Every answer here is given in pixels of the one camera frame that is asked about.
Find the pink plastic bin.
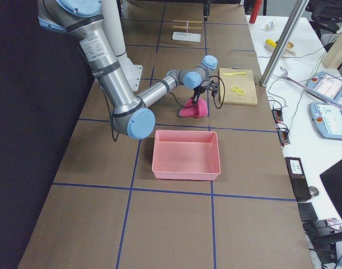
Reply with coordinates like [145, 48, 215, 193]
[152, 129, 221, 180]

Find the dark red bottle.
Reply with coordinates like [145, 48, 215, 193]
[249, 0, 263, 25]

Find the teach pendant far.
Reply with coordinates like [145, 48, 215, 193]
[306, 71, 342, 102]

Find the black power adapter box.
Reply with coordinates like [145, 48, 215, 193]
[284, 157, 311, 202]

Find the white towel rack stand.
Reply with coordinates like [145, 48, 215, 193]
[172, 20, 203, 43]

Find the white blue tube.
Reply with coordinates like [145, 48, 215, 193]
[264, 20, 277, 30]

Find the yellow plastic knife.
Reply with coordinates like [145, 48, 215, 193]
[222, 71, 247, 76]

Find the aluminium frame post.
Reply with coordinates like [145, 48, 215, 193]
[259, 0, 309, 87]

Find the teach pendant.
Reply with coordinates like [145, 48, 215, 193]
[306, 71, 342, 102]
[309, 102, 342, 140]

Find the lemon slice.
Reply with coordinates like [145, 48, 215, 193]
[231, 85, 240, 92]
[237, 89, 246, 96]

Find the lemon slice upper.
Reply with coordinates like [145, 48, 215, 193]
[231, 85, 240, 92]

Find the black braided camera cable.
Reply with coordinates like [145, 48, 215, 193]
[207, 75, 225, 110]

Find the teach pendant near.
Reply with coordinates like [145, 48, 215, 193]
[309, 102, 342, 140]

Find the lemon slice lower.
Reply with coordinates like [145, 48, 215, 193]
[237, 89, 246, 96]

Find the bamboo cutting board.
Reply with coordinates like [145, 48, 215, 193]
[218, 68, 258, 105]

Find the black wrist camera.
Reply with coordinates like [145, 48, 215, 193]
[209, 80, 219, 98]

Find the pink and grey cloth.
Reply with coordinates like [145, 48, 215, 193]
[179, 98, 208, 118]

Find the long metal grabber stick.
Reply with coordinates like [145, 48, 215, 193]
[279, 66, 342, 111]

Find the wooden dustpan with brush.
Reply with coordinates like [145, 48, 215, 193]
[265, 39, 297, 58]

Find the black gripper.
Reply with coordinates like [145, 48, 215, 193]
[192, 80, 213, 105]

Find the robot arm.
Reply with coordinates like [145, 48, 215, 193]
[38, 1, 218, 140]

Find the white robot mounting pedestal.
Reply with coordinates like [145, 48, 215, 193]
[101, 0, 143, 92]

